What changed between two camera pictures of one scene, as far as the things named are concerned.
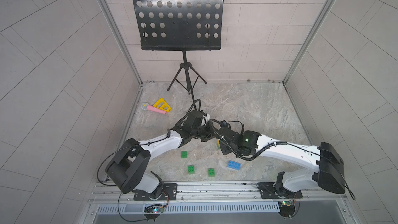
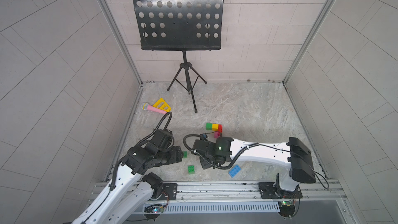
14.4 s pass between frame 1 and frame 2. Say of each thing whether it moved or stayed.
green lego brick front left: stayed
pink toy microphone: stayed
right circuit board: stayed
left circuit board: stayed
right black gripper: moved
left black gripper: moved
